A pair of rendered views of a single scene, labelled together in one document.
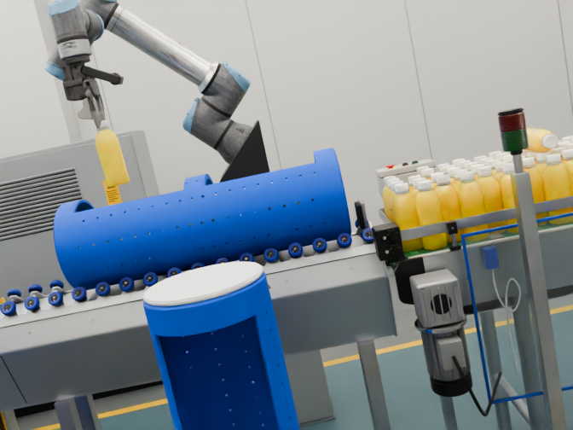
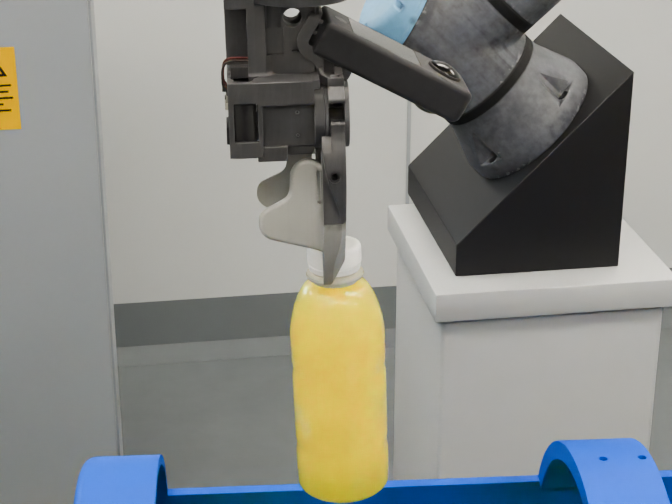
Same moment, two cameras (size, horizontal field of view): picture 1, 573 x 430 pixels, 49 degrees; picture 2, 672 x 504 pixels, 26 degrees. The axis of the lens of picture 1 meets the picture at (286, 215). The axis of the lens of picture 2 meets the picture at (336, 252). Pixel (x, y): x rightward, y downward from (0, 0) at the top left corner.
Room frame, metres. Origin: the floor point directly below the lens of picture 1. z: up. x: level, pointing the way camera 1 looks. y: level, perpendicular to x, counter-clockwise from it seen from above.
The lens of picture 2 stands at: (0.95, 0.59, 1.85)
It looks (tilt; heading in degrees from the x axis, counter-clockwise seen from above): 23 degrees down; 354
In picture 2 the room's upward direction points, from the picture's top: straight up
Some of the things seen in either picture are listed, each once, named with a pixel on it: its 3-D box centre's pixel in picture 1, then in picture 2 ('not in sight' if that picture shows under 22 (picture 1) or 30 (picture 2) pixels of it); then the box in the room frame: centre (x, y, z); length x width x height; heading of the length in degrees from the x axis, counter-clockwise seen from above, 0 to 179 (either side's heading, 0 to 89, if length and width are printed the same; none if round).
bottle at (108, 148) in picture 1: (111, 155); (339, 376); (1.91, 0.48, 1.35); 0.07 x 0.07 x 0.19
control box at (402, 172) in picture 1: (407, 178); not in sight; (2.21, -0.45, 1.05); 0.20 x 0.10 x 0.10; 88
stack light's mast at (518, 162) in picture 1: (514, 142); not in sight; (1.55, -0.60, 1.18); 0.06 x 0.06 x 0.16
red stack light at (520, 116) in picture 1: (512, 121); not in sight; (1.55, -0.60, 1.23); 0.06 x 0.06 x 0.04
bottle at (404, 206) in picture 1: (407, 219); not in sight; (1.80, -0.35, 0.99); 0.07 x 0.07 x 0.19
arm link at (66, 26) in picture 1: (67, 21); not in sight; (1.91, 0.51, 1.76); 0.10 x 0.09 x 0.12; 171
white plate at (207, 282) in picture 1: (203, 281); not in sight; (1.39, 0.22, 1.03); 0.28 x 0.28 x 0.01
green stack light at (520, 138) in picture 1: (514, 139); not in sight; (1.55, -0.60, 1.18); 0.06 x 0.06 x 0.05
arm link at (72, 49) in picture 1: (74, 51); not in sight; (1.91, 0.51, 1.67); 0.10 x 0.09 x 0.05; 178
